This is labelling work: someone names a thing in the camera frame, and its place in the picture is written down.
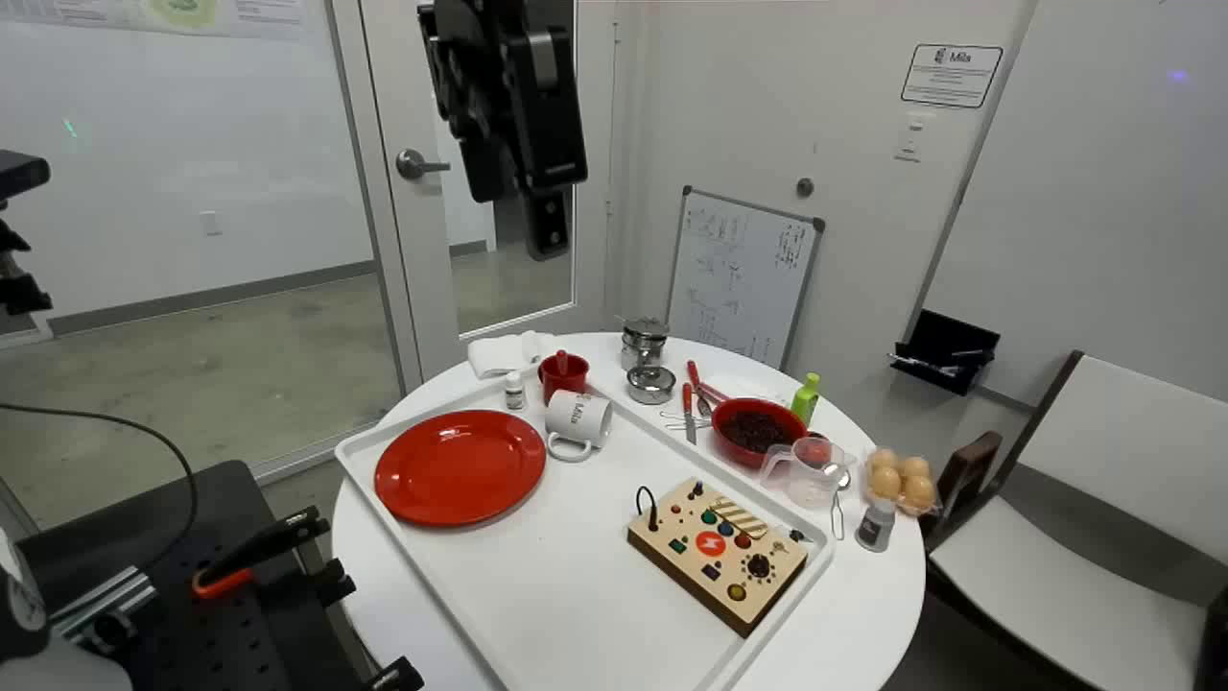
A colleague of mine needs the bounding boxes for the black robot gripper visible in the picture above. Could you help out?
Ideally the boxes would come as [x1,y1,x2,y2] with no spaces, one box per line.
[419,0,592,261]

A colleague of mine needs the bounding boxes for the white mug with Mila print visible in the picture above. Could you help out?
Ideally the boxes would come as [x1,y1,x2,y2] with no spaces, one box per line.
[542,384,612,464]

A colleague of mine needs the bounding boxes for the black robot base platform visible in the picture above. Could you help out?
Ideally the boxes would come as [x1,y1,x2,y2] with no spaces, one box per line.
[11,456,431,691]

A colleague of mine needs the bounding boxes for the red cup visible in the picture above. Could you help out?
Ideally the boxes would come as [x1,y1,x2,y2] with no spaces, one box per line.
[533,351,596,402]

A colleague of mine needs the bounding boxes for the clear measuring cup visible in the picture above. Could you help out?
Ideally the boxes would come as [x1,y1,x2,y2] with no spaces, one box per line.
[763,429,860,513]

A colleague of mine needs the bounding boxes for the white folded cloth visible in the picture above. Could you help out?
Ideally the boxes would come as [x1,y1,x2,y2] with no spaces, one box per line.
[463,328,559,381]

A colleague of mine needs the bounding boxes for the metal tin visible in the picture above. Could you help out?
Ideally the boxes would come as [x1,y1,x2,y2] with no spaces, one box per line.
[616,314,671,377]

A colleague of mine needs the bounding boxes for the small leaning whiteboard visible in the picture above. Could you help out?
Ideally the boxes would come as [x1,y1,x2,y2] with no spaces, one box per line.
[658,184,827,377]

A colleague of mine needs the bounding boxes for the red plate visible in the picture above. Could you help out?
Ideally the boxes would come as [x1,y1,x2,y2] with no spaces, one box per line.
[373,408,552,528]

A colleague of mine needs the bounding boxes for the red bowl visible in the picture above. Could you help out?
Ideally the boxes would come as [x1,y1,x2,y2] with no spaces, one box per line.
[710,394,814,471]

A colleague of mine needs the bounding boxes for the green bottle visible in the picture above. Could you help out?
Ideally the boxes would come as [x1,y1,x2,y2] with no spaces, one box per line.
[786,369,826,426]

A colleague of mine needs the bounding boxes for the white plastic tray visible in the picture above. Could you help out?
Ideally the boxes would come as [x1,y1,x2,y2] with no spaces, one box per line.
[331,381,840,691]

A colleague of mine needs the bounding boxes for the wooden busy board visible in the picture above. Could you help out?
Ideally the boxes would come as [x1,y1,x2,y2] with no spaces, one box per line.
[620,471,826,641]

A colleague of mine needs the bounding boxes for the bread pieces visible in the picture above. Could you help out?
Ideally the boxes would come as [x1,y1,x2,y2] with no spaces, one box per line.
[854,444,945,521]

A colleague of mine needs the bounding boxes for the small grey shaker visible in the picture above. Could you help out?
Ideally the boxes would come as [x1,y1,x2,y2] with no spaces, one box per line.
[852,494,901,558]

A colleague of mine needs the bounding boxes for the black equipment stand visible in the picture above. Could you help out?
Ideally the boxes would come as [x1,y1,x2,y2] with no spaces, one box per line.
[0,147,58,328]

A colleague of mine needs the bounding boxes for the wooden chair with white seat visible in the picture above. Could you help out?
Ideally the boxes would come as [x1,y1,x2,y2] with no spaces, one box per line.
[923,351,1228,691]

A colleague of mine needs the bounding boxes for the silver door handle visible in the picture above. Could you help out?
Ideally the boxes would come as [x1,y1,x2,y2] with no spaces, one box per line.
[391,147,455,184]

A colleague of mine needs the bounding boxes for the metal ring cutter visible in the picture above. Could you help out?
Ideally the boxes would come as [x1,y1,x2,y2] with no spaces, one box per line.
[620,362,678,411]

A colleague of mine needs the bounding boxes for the red handled tongs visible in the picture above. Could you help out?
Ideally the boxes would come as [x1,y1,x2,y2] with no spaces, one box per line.
[678,357,733,449]

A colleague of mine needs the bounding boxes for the black floor cable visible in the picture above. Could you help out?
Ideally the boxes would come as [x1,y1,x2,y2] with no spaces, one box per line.
[0,401,202,528]

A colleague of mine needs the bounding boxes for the white wall sign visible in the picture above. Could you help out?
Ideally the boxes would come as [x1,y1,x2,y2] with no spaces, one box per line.
[899,38,1010,114]

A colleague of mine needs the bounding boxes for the orange handled clamp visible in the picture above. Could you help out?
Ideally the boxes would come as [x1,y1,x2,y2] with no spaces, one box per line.
[189,503,333,605]

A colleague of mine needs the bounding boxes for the black wall tray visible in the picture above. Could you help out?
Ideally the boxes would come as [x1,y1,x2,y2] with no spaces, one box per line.
[885,308,1004,401]

